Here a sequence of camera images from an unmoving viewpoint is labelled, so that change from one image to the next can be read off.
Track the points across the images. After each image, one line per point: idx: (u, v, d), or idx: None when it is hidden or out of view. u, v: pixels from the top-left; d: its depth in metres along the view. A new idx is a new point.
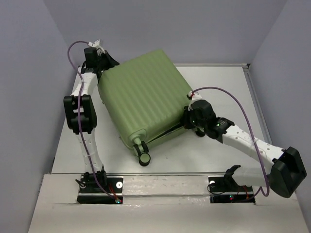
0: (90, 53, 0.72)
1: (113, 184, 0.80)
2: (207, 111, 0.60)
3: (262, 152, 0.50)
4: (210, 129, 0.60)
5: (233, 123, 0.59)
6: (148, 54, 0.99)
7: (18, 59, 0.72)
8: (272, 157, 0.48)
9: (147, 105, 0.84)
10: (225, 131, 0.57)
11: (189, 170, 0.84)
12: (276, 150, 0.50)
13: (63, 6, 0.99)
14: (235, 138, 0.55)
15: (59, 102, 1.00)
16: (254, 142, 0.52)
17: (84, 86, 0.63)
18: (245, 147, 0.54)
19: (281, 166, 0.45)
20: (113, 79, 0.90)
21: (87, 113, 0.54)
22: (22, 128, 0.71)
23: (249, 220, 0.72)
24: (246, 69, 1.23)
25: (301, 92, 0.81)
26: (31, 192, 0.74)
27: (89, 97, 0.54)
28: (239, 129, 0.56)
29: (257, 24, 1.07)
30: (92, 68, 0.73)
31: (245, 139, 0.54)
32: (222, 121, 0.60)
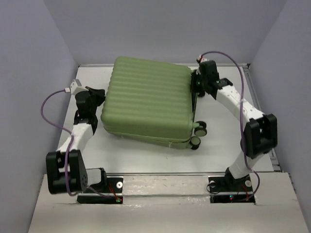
0: (84, 103, 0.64)
1: (113, 184, 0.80)
2: (210, 68, 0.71)
3: (244, 111, 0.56)
4: (210, 85, 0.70)
5: (232, 84, 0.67)
6: (117, 64, 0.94)
7: (19, 60, 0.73)
8: (251, 116, 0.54)
9: (172, 99, 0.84)
10: (222, 88, 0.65)
11: (190, 170, 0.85)
12: (257, 113, 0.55)
13: (63, 6, 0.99)
14: (227, 95, 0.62)
15: (59, 103, 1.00)
16: (240, 101, 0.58)
17: (74, 140, 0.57)
18: (232, 104, 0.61)
19: (254, 124, 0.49)
20: (114, 106, 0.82)
21: (74, 172, 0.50)
22: (22, 128, 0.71)
23: (249, 220, 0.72)
24: (246, 69, 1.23)
25: (301, 92, 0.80)
26: (31, 192, 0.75)
27: (77, 154, 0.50)
28: (234, 90, 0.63)
29: (257, 24, 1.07)
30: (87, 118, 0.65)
31: (234, 98, 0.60)
32: (222, 79, 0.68)
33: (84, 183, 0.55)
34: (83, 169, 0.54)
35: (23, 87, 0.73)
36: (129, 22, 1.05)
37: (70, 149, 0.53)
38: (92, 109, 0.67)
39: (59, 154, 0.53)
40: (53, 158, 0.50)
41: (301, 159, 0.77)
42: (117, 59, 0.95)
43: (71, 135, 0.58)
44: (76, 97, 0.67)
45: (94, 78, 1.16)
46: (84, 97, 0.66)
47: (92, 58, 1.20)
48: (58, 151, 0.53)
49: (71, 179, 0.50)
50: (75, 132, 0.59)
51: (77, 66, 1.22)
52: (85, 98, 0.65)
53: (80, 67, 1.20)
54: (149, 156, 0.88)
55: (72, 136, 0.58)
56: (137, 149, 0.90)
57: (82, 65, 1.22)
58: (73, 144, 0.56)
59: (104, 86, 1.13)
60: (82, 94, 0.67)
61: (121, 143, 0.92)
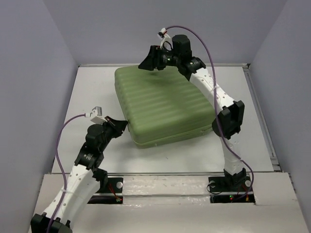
0: (93, 139, 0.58)
1: (113, 184, 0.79)
2: (183, 48, 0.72)
3: (218, 98, 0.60)
4: (183, 66, 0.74)
5: (205, 66, 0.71)
6: (121, 79, 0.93)
7: (18, 59, 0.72)
8: (223, 104, 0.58)
9: (190, 91, 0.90)
10: (195, 71, 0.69)
11: (190, 170, 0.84)
12: (229, 100, 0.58)
13: (63, 7, 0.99)
14: (201, 80, 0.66)
15: (59, 103, 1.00)
16: (214, 89, 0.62)
17: (63, 198, 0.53)
18: (206, 89, 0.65)
19: (226, 112, 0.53)
20: (143, 118, 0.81)
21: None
22: (22, 127, 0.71)
23: (249, 221, 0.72)
24: (246, 69, 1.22)
25: (301, 92, 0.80)
26: (31, 192, 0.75)
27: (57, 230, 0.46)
28: (207, 74, 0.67)
29: (257, 24, 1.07)
30: (92, 154, 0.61)
31: (208, 83, 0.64)
32: (196, 61, 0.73)
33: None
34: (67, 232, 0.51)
35: (22, 86, 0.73)
36: (129, 22, 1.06)
37: (55, 215, 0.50)
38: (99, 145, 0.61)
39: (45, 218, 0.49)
40: (37, 223, 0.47)
41: (301, 159, 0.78)
42: (119, 73, 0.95)
43: (63, 190, 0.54)
44: (88, 129, 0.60)
45: (94, 78, 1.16)
46: (96, 132, 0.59)
47: (92, 58, 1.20)
48: (44, 213, 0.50)
49: None
50: (67, 187, 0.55)
51: (78, 66, 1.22)
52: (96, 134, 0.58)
53: (80, 67, 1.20)
54: (150, 156, 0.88)
55: (63, 193, 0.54)
56: (137, 150, 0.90)
57: (82, 65, 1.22)
58: (61, 205, 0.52)
59: (104, 86, 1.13)
60: (95, 129, 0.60)
61: (121, 143, 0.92)
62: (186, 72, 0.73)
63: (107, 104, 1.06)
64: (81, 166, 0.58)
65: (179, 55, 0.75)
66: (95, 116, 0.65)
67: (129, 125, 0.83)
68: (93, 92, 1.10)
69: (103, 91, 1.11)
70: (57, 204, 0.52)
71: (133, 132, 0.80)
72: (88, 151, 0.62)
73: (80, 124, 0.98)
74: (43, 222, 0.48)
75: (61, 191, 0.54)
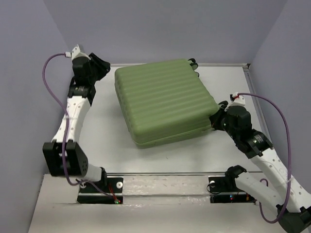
0: (80, 67, 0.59)
1: (113, 183, 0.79)
2: (244, 122, 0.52)
3: (293, 194, 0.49)
4: (244, 142, 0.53)
5: (270, 145, 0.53)
6: (121, 78, 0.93)
7: (19, 60, 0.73)
8: (301, 204, 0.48)
9: (191, 91, 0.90)
10: (261, 154, 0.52)
11: (188, 170, 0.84)
12: (306, 197, 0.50)
13: (63, 6, 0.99)
14: (269, 167, 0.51)
15: (59, 103, 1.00)
16: (288, 181, 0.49)
17: (69, 124, 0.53)
18: (276, 178, 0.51)
19: (306, 219, 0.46)
20: (143, 117, 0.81)
21: (73, 161, 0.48)
22: (22, 127, 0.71)
23: (249, 221, 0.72)
24: (246, 69, 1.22)
25: (302, 92, 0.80)
26: (31, 192, 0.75)
27: (75, 148, 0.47)
28: (276, 158, 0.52)
29: (258, 23, 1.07)
30: (83, 87, 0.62)
31: (278, 171, 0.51)
32: (258, 136, 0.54)
33: (85, 165, 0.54)
34: (83, 156, 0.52)
35: (23, 86, 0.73)
36: (129, 22, 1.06)
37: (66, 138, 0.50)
38: (89, 77, 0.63)
39: (56, 143, 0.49)
40: (50, 151, 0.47)
41: (302, 159, 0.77)
42: (119, 73, 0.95)
43: (67, 116, 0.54)
44: (73, 60, 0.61)
45: None
46: (82, 61, 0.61)
47: None
48: (54, 140, 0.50)
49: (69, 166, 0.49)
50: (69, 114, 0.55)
51: None
52: (82, 63, 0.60)
53: None
54: (150, 156, 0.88)
55: (67, 119, 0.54)
56: (137, 150, 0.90)
57: None
58: (69, 129, 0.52)
59: (104, 86, 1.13)
60: (80, 59, 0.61)
61: (121, 143, 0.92)
62: (248, 150, 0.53)
63: (107, 104, 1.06)
64: (77, 96, 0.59)
65: (235, 129, 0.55)
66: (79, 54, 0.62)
67: (129, 125, 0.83)
68: None
69: (103, 91, 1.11)
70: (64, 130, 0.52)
71: (134, 132, 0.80)
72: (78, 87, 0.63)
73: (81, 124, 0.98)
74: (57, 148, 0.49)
75: (65, 118, 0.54)
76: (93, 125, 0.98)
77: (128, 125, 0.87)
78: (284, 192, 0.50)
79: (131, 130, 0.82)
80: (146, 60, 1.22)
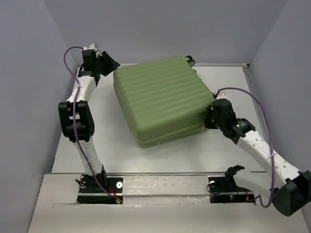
0: (89, 55, 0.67)
1: (113, 184, 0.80)
2: (226, 109, 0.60)
3: (277, 168, 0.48)
4: (229, 128, 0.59)
5: (254, 127, 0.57)
6: (121, 79, 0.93)
7: (19, 60, 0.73)
8: (286, 176, 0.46)
9: (189, 87, 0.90)
10: (244, 135, 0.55)
11: (189, 170, 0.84)
12: (292, 170, 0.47)
13: (63, 7, 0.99)
14: (252, 145, 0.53)
15: (59, 103, 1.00)
16: (271, 156, 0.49)
17: (79, 91, 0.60)
18: (260, 156, 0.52)
19: (293, 188, 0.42)
20: (145, 116, 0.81)
21: (83, 119, 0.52)
22: (22, 128, 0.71)
23: (249, 221, 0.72)
24: (246, 69, 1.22)
25: (301, 92, 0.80)
26: (31, 192, 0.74)
27: (85, 104, 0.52)
28: (259, 137, 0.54)
29: (258, 24, 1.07)
30: (90, 71, 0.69)
31: (262, 148, 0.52)
32: (242, 122, 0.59)
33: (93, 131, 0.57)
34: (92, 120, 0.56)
35: (22, 86, 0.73)
36: (129, 22, 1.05)
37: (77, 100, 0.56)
38: (95, 65, 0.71)
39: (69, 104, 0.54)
40: (64, 108, 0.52)
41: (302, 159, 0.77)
42: (117, 74, 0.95)
43: (78, 86, 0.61)
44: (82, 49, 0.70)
45: None
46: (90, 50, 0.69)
47: None
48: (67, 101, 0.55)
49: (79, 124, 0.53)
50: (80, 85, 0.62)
51: (77, 66, 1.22)
52: (90, 51, 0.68)
53: None
54: (150, 156, 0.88)
55: (78, 88, 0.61)
56: (136, 150, 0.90)
57: None
58: (80, 95, 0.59)
59: (104, 86, 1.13)
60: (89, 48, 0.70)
61: (121, 143, 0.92)
62: (233, 135, 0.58)
63: (107, 104, 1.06)
64: (85, 76, 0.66)
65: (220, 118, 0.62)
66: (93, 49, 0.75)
67: (132, 124, 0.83)
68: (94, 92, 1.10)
69: (103, 91, 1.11)
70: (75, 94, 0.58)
71: (137, 131, 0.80)
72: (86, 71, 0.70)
73: None
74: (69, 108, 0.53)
75: (77, 87, 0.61)
76: None
77: (130, 124, 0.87)
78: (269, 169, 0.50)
79: (133, 129, 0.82)
80: (146, 60, 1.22)
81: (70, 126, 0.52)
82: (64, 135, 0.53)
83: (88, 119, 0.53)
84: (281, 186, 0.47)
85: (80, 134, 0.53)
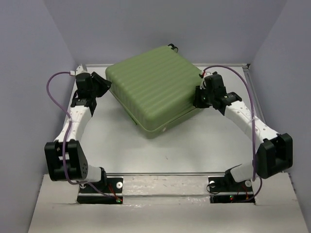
0: (82, 81, 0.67)
1: (113, 184, 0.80)
2: (216, 83, 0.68)
3: (257, 130, 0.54)
4: (217, 99, 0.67)
5: (241, 99, 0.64)
6: (116, 74, 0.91)
7: (18, 60, 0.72)
8: (264, 136, 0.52)
9: (184, 70, 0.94)
10: (231, 104, 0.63)
11: (191, 170, 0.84)
12: (270, 132, 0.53)
13: (62, 7, 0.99)
14: (237, 112, 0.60)
15: (59, 103, 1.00)
16: (252, 119, 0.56)
17: (72, 126, 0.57)
18: (242, 122, 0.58)
19: (269, 146, 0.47)
20: (150, 105, 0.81)
21: (74, 161, 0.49)
22: (22, 128, 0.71)
23: (249, 222, 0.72)
24: (246, 69, 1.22)
25: (302, 92, 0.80)
26: (31, 192, 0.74)
27: (76, 144, 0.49)
28: (243, 106, 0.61)
29: (258, 24, 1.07)
30: (85, 99, 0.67)
31: (245, 114, 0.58)
32: (231, 94, 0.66)
33: (85, 170, 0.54)
34: (83, 158, 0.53)
35: (22, 87, 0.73)
36: (129, 22, 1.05)
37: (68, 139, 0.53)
38: (91, 92, 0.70)
39: (58, 143, 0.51)
40: (51, 149, 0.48)
41: (302, 159, 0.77)
42: (110, 71, 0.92)
43: (70, 120, 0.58)
44: (77, 75, 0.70)
45: None
46: (85, 76, 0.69)
47: (92, 58, 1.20)
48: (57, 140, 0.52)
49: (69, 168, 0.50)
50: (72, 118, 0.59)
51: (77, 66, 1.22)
52: (84, 77, 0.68)
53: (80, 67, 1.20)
54: (150, 155, 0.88)
55: (70, 122, 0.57)
56: (136, 150, 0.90)
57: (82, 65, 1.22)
58: (70, 131, 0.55)
59: None
60: (83, 74, 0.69)
61: (121, 143, 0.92)
62: (220, 106, 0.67)
63: (107, 103, 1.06)
64: (78, 106, 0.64)
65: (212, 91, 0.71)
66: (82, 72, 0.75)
67: (140, 116, 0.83)
68: None
69: None
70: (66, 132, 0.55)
71: (147, 120, 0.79)
72: (80, 99, 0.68)
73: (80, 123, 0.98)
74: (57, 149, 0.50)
75: (68, 121, 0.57)
76: (93, 124, 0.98)
77: (136, 117, 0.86)
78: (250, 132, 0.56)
79: (142, 119, 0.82)
80: None
81: (60, 169, 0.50)
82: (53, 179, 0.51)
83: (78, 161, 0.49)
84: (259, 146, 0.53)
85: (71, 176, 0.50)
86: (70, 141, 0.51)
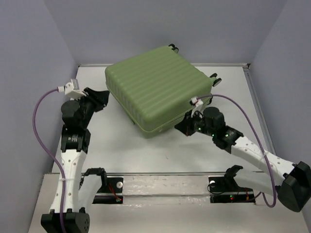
0: (71, 117, 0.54)
1: (113, 184, 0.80)
2: (218, 122, 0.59)
3: (272, 166, 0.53)
4: (220, 138, 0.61)
5: (242, 133, 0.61)
6: (116, 74, 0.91)
7: (18, 60, 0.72)
8: (283, 171, 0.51)
9: (183, 72, 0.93)
10: (234, 141, 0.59)
11: (191, 170, 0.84)
12: (286, 164, 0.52)
13: (62, 7, 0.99)
14: (245, 150, 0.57)
15: (59, 103, 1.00)
16: (264, 155, 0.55)
17: (65, 188, 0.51)
18: (254, 158, 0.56)
19: (292, 182, 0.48)
20: (148, 106, 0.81)
21: (74, 229, 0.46)
22: (22, 128, 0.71)
23: (249, 222, 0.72)
24: (246, 69, 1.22)
25: (302, 92, 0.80)
26: (31, 192, 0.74)
27: (74, 217, 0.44)
28: (249, 142, 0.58)
29: (258, 24, 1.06)
30: (77, 136, 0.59)
31: (255, 152, 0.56)
32: (230, 130, 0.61)
33: (88, 221, 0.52)
34: (84, 216, 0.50)
35: (22, 87, 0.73)
36: (129, 22, 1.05)
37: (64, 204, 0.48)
38: (82, 124, 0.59)
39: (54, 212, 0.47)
40: (48, 221, 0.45)
41: (302, 159, 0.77)
42: (110, 71, 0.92)
43: (62, 179, 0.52)
44: (61, 107, 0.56)
45: (94, 78, 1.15)
46: (72, 108, 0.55)
47: (92, 58, 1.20)
48: (52, 209, 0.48)
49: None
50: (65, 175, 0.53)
51: (78, 66, 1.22)
52: (73, 110, 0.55)
53: (80, 67, 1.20)
54: (150, 155, 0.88)
55: (63, 182, 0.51)
56: (136, 150, 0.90)
57: (82, 65, 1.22)
58: (66, 193, 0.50)
59: (104, 85, 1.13)
60: (69, 106, 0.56)
61: (121, 143, 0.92)
62: (225, 145, 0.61)
63: (107, 103, 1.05)
64: (71, 150, 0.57)
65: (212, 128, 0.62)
66: (73, 92, 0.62)
67: (138, 116, 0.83)
68: None
69: (103, 91, 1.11)
70: (61, 196, 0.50)
71: (145, 121, 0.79)
72: (71, 135, 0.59)
73: None
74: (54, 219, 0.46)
75: (60, 181, 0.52)
76: (93, 124, 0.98)
77: (134, 118, 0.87)
78: (266, 167, 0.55)
79: (140, 119, 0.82)
80: None
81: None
82: None
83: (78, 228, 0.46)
84: (280, 181, 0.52)
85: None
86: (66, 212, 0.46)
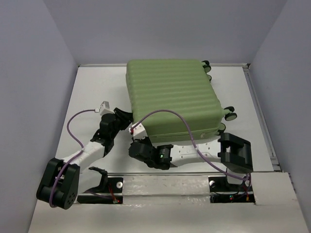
0: (106, 124, 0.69)
1: (113, 184, 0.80)
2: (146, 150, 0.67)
3: (206, 154, 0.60)
4: (160, 163, 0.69)
5: (172, 145, 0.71)
6: (131, 69, 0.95)
7: (17, 60, 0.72)
8: (215, 152, 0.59)
9: (198, 90, 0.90)
10: (170, 158, 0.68)
11: (190, 170, 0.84)
12: (214, 145, 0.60)
13: (62, 7, 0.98)
14: (181, 157, 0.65)
15: (59, 103, 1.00)
16: (197, 151, 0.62)
17: (81, 154, 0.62)
18: (191, 157, 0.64)
19: (228, 157, 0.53)
20: (144, 111, 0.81)
21: (64, 187, 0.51)
22: (21, 129, 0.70)
23: (248, 222, 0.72)
24: (246, 69, 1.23)
25: (302, 92, 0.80)
26: (32, 192, 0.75)
27: (75, 169, 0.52)
28: (180, 148, 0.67)
29: (258, 24, 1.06)
30: (104, 140, 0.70)
31: (187, 153, 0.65)
32: (164, 149, 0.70)
33: (71, 201, 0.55)
34: (75, 187, 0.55)
35: (22, 87, 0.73)
36: (128, 22, 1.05)
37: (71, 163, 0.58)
38: (111, 133, 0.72)
39: (62, 163, 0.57)
40: (54, 165, 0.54)
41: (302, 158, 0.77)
42: (130, 64, 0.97)
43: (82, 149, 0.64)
44: (103, 116, 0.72)
45: (94, 78, 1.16)
46: (108, 119, 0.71)
47: (92, 58, 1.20)
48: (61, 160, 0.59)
49: (58, 191, 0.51)
50: (86, 148, 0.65)
51: (78, 66, 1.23)
52: (109, 121, 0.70)
53: (80, 67, 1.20)
54: None
55: (81, 151, 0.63)
56: None
57: (82, 65, 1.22)
58: (77, 158, 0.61)
59: (104, 85, 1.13)
60: (109, 116, 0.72)
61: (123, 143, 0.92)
62: (168, 165, 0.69)
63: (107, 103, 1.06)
64: (92, 142, 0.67)
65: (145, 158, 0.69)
66: (105, 111, 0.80)
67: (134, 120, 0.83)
68: (93, 92, 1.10)
69: (103, 91, 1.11)
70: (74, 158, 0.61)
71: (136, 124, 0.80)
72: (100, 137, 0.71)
73: (80, 123, 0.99)
74: (58, 167, 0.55)
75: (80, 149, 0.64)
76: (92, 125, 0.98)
77: None
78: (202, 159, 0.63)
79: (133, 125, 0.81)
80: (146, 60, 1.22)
81: (48, 188, 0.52)
82: (38, 195, 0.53)
83: (69, 187, 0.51)
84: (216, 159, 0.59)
85: (55, 200, 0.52)
86: (71, 165, 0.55)
